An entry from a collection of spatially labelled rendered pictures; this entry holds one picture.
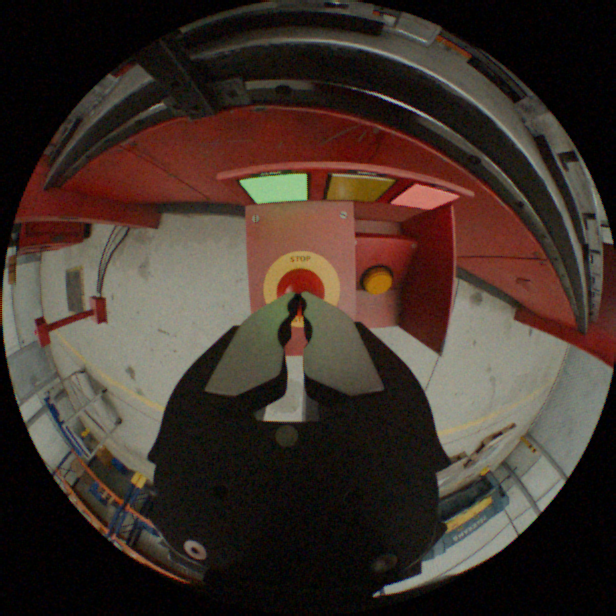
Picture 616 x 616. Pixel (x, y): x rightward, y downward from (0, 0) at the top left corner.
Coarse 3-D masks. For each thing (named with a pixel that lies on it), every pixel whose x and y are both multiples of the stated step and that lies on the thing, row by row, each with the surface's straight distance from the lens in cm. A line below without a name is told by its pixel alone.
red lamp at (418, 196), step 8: (416, 184) 15; (408, 192) 16; (416, 192) 16; (424, 192) 17; (432, 192) 17; (440, 192) 17; (400, 200) 18; (408, 200) 18; (416, 200) 18; (424, 200) 18; (432, 200) 18; (440, 200) 18; (448, 200) 19; (424, 208) 21
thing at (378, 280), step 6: (372, 270) 23; (378, 270) 23; (384, 270) 24; (366, 276) 23; (372, 276) 23; (378, 276) 23; (384, 276) 23; (390, 276) 24; (366, 282) 23; (372, 282) 23; (378, 282) 24; (384, 282) 24; (390, 282) 24; (366, 288) 24; (372, 288) 24; (378, 288) 24; (384, 288) 25
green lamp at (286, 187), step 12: (252, 180) 14; (264, 180) 13; (276, 180) 14; (288, 180) 14; (300, 180) 14; (252, 192) 15; (264, 192) 15; (276, 192) 15; (288, 192) 15; (300, 192) 15
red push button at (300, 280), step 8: (288, 272) 14; (296, 272) 14; (304, 272) 14; (312, 272) 14; (280, 280) 14; (288, 280) 14; (296, 280) 14; (304, 280) 14; (312, 280) 14; (320, 280) 14; (280, 288) 14; (288, 288) 14; (296, 288) 14; (304, 288) 14; (312, 288) 14; (320, 288) 14; (280, 296) 14; (320, 296) 14
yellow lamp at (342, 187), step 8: (336, 176) 13; (344, 176) 13; (352, 176) 13; (360, 176) 14; (336, 184) 14; (344, 184) 14; (352, 184) 14; (360, 184) 14; (368, 184) 15; (376, 184) 15; (384, 184) 15; (328, 192) 16; (336, 192) 16; (344, 192) 16; (352, 192) 16; (360, 192) 16; (368, 192) 16; (376, 192) 16; (360, 200) 18; (368, 200) 18
